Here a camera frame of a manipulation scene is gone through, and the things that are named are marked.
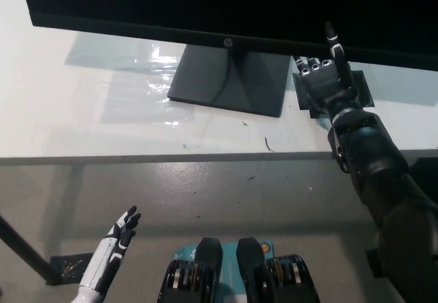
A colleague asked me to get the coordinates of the black desk leg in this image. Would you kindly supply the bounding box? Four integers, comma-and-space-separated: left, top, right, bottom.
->
0, 213, 57, 285

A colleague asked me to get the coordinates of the black tape patch on desk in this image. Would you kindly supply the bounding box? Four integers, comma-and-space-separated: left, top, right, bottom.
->
292, 70, 374, 119

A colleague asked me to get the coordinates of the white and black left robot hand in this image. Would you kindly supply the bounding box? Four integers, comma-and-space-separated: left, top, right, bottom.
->
77, 205, 142, 292

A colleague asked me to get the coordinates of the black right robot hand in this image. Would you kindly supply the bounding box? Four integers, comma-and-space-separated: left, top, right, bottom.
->
294, 21, 360, 121

